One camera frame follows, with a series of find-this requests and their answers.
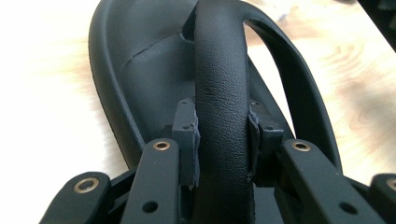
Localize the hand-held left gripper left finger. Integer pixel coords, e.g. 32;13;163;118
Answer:
172;98;201;190

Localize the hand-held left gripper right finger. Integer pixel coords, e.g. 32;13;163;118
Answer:
247;99;285;188

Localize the black flip-flop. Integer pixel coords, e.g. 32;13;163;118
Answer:
88;0;344;224

